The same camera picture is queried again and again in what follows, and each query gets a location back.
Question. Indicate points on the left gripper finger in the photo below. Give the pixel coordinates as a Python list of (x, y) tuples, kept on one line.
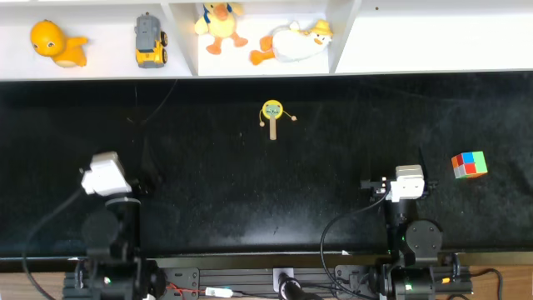
[(150, 175)]

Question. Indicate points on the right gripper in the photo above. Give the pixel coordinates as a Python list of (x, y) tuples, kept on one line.
[(375, 186)]

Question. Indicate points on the many-coloured puzzle cube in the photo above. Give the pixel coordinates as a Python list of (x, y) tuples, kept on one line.
[(469, 165)]

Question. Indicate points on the yellow rattle drum toy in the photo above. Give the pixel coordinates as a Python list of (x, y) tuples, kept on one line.
[(273, 111)]

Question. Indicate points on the grey and yellow toy truck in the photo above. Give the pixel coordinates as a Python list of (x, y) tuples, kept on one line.
[(149, 41)]

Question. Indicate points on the white shelf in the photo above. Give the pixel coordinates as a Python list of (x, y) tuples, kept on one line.
[(416, 41)]

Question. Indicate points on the yellow rubber duck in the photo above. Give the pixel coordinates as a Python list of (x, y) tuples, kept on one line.
[(54, 43)]

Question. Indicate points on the white plush duck yellow hat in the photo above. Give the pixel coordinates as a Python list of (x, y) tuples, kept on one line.
[(295, 43)]

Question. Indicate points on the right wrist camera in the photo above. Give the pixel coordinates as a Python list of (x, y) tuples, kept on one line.
[(408, 183)]

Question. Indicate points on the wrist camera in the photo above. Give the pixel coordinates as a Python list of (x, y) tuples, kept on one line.
[(408, 183), (106, 175)]

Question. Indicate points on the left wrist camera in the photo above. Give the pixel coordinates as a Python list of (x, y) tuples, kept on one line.
[(106, 175)]

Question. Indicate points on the mounting rail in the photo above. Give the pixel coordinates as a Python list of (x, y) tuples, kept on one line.
[(250, 283)]

